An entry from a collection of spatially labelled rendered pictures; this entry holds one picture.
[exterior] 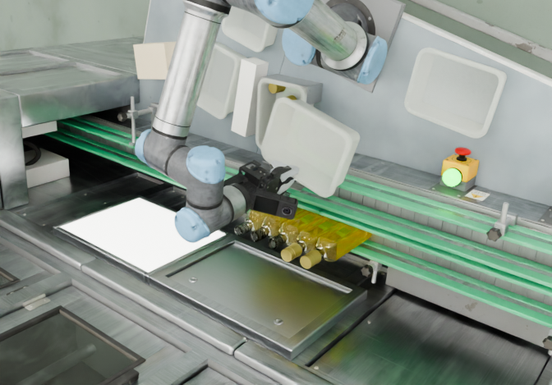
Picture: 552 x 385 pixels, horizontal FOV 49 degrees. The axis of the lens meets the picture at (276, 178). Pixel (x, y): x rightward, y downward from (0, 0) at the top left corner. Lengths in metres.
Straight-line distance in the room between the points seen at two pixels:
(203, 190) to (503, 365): 0.80
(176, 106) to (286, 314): 0.58
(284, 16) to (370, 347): 0.80
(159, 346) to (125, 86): 1.14
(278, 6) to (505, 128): 0.72
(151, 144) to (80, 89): 0.96
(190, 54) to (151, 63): 0.96
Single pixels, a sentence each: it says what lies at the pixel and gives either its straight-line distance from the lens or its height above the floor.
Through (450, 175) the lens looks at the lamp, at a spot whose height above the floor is 0.85.
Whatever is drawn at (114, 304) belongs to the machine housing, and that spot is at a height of 1.43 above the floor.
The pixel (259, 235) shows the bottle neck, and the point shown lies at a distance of 1.57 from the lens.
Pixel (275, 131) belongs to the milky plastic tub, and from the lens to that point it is 1.49.
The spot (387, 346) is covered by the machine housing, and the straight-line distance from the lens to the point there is 1.51.
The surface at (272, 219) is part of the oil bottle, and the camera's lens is 1.61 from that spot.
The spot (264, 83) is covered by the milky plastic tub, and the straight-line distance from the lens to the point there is 1.84.
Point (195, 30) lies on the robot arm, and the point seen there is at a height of 1.38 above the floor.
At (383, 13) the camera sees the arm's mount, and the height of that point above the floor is 0.77.
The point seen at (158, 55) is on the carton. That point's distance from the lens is 2.15.
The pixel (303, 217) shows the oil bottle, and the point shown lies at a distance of 1.63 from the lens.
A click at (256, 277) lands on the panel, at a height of 1.12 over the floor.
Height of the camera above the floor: 2.24
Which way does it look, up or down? 49 degrees down
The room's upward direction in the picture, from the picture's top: 113 degrees counter-clockwise
